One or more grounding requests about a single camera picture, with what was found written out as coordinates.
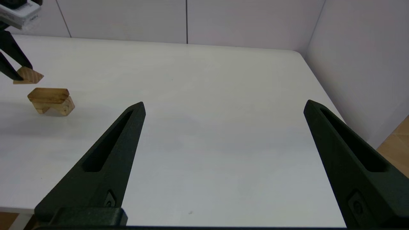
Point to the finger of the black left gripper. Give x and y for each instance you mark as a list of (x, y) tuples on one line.
[(8, 72), (14, 51)]

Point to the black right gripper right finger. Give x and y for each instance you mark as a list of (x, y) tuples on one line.
[(367, 185)]

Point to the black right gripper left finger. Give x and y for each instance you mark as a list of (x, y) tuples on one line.
[(99, 185)]

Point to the triangular wooden building block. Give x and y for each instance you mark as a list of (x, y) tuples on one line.
[(32, 77)]

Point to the rectangular wooden building block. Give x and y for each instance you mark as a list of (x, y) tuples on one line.
[(48, 95)]

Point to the arched wooden building block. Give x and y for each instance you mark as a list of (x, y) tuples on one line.
[(62, 108)]

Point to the white table leg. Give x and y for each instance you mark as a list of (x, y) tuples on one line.
[(19, 222)]

